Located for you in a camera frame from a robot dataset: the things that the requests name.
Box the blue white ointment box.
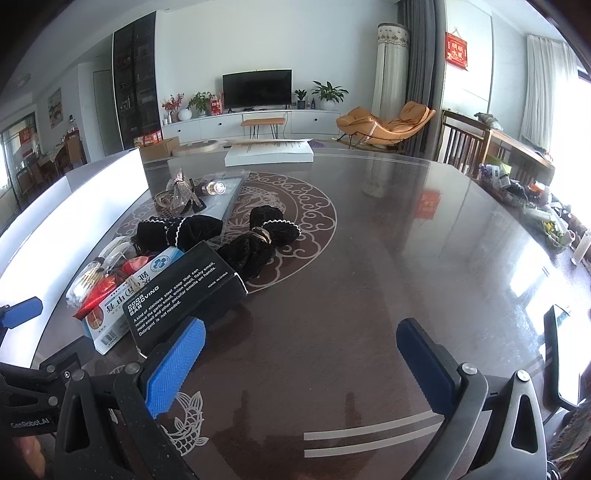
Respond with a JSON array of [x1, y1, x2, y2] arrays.
[[83, 247, 183, 355]]

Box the red snack packet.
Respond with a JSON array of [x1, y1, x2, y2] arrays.
[[74, 256, 150, 320]]

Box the cotton swab bundle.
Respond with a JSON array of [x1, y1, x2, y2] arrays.
[[66, 236, 135, 308]]

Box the black odor removing bar box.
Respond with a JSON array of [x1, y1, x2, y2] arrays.
[[123, 242, 247, 357]]

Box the black velvet scrunchie with trim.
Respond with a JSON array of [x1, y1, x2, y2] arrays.
[[132, 215, 223, 253]]

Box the black velvet pouch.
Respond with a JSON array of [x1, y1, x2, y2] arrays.
[[216, 205, 301, 282]]

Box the rhinestone bow hair clip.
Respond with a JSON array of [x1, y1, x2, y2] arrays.
[[153, 169, 206, 218]]

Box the phone case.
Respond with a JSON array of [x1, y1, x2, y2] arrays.
[[195, 170, 249, 223]]

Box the large white cardboard box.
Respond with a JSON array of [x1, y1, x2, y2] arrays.
[[1, 149, 148, 367]]

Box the dining table with chairs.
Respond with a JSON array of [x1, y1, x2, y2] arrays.
[[16, 131, 87, 196]]

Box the brown cardboard carton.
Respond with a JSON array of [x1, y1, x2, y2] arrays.
[[139, 136, 180, 163]]

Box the black glass display cabinet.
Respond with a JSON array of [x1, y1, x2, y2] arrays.
[[112, 12, 160, 149]]

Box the dark wooden chair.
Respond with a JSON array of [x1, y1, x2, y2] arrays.
[[436, 110, 491, 179]]

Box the red flower vase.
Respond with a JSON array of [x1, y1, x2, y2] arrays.
[[161, 93, 184, 123]]

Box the green potted plant left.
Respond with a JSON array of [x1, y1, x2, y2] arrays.
[[187, 91, 216, 117]]

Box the green potted plant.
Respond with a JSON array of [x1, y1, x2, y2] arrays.
[[187, 91, 216, 117], [312, 80, 349, 110]]

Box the orange rocking lounge chair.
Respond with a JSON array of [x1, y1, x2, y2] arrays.
[[335, 101, 436, 150]]

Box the small wooden bench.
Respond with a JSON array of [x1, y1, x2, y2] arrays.
[[242, 117, 286, 139]]

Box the white tv cabinet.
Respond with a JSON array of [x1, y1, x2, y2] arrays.
[[161, 109, 339, 144]]

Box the white standing air conditioner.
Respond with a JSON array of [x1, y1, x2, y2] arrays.
[[372, 23, 410, 120]]

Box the black flat screen television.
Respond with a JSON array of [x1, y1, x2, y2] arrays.
[[222, 69, 293, 109]]

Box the green potted plant right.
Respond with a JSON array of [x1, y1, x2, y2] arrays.
[[312, 80, 349, 110]]

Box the grey curtain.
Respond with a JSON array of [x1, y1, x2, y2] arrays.
[[398, 0, 447, 160]]

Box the red wall hanging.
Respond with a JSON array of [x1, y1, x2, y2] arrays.
[[446, 32, 468, 70]]

